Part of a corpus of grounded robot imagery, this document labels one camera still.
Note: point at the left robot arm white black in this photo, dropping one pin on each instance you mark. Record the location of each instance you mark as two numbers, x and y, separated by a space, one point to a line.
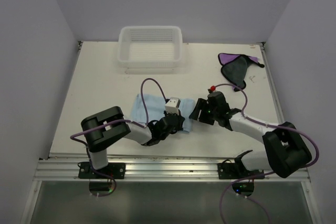
105 128

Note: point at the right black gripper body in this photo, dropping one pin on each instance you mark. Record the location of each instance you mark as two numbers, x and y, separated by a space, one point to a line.
208 115

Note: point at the left black base bracket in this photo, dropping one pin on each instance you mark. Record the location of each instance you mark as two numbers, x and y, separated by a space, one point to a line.
116 170

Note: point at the light blue towel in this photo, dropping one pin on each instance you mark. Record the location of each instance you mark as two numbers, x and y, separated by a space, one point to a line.
155 106

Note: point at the white plastic basket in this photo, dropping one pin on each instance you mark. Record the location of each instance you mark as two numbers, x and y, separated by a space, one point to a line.
150 47

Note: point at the black base bracket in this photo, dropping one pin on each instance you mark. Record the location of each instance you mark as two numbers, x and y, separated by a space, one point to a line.
228 169
116 170

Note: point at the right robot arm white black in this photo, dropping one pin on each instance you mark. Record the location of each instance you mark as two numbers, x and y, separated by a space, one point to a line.
285 151

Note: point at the purple and grey towel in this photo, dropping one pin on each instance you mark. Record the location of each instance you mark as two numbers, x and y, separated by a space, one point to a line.
234 68

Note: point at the right black base bracket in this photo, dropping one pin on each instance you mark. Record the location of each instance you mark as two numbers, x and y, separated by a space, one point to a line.
228 169

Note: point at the aluminium mounting rail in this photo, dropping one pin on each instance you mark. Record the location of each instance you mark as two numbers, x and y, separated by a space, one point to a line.
137 169

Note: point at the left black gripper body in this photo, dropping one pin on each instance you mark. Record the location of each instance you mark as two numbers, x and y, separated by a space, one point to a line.
178 126

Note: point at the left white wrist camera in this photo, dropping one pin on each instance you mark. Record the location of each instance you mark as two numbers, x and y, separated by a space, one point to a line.
172 106

